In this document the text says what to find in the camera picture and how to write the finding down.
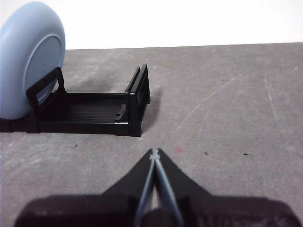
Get light blue plate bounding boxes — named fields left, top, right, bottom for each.
left=0, top=1, right=66, bottom=121

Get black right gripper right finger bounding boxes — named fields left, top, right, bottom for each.
left=156, top=148, right=298, bottom=227

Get black plastic plate rack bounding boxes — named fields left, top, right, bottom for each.
left=0, top=64, right=152, bottom=137

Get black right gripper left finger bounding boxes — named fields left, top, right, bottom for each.
left=14, top=148, right=156, bottom=227

